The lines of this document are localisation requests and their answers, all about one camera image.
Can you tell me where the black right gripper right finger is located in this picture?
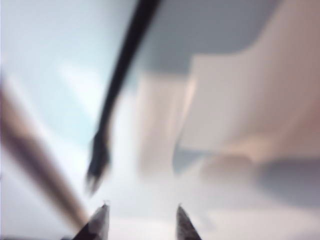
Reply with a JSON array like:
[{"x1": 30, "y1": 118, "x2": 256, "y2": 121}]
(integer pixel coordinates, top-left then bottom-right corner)
[{"x1": 175, "y1": 203, "x2": 204, "y2": 240}]

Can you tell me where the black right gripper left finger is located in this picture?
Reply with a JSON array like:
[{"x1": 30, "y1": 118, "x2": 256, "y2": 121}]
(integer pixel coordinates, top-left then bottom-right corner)
[{"x1": 73, "y1": 202, "x2": 110, "y2": 240}]

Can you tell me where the black charger cable with plug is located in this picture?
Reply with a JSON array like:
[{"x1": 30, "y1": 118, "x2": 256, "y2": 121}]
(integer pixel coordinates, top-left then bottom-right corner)
[{"x1": 83, "y1": 0, "x2": 162, "y2": 197}]

